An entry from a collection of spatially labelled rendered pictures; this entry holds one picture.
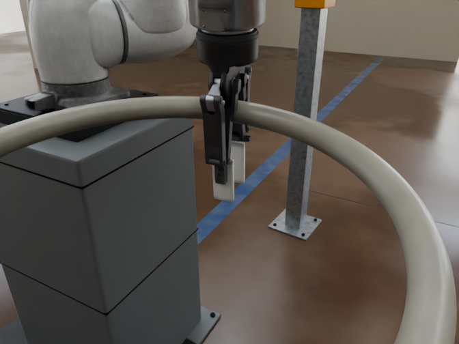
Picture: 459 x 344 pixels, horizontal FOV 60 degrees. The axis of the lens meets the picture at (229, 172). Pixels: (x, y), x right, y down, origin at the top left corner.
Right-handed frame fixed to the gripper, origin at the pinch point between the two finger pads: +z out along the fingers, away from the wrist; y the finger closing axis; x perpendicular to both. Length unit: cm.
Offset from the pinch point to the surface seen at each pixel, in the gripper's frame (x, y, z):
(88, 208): -32.2, -4.6, 17.8
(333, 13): -46, -615, 87
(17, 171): -52, -7, 14
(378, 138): 33, -241, 107
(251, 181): -38, -144, 100
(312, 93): -3, -110, 28
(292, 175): -8, -107, 67
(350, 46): -14, -606, 132
